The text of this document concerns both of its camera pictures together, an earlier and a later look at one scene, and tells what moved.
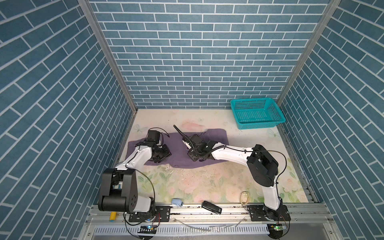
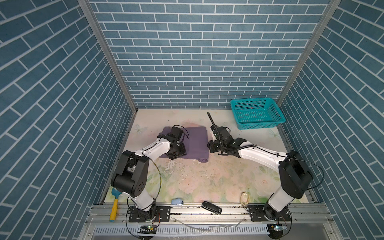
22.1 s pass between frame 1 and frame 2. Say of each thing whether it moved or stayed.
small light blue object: stayed
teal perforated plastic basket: stayed
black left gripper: moved
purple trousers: moved
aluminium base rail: stayed
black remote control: stayed
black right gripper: moved
